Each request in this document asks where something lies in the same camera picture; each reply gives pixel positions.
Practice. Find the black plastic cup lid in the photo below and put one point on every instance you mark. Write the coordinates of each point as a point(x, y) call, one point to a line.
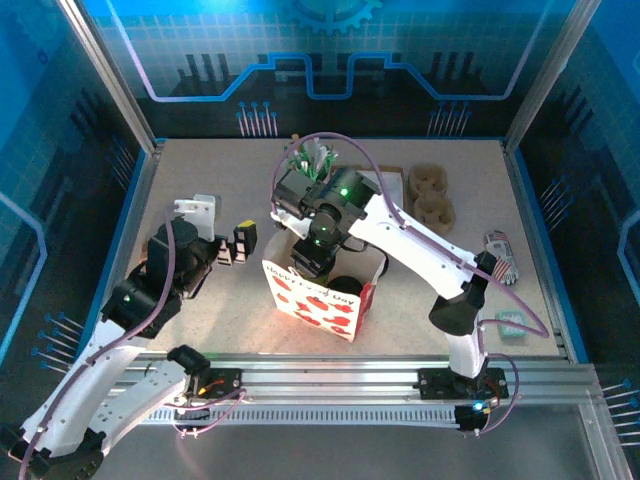
point(345, 285)

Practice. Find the red white paper gift bag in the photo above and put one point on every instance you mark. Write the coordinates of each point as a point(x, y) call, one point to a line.
point(320, 312)

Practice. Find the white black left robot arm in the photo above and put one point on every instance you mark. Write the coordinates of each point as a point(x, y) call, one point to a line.
point(75, 395)

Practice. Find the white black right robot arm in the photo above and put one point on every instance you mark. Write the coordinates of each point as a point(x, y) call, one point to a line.
point(415, 245)

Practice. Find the green wrapped straw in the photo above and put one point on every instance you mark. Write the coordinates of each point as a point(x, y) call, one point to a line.
point(295, 162)
point(327, 156)

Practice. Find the white wrapped straw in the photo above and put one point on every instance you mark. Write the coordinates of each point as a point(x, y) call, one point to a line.
point(316, 147)

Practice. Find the aluminium front beam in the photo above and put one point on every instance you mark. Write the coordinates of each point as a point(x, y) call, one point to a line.
point(330, 372)

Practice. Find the brown pulp cup carrier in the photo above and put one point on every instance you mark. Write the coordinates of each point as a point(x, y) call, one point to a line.
point(432, 212)

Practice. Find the flag print wrapped packet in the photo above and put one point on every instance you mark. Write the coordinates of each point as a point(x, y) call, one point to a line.
point(497, 240)

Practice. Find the small teal packet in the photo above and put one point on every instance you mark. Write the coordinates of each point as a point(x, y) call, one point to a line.
point(510, 320)

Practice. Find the black controller box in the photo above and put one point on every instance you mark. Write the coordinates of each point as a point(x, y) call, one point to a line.
point(470, 417)

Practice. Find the aluminium side rail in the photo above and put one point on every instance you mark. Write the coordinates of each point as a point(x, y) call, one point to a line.
point(144, 200)
point(522, 200)

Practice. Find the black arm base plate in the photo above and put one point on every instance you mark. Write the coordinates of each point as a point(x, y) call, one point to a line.
point(432, 382)
point(227, 375)

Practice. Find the aluminium frame post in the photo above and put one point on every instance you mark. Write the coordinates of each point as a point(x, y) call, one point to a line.
point(547, 75)
point(111, 75)

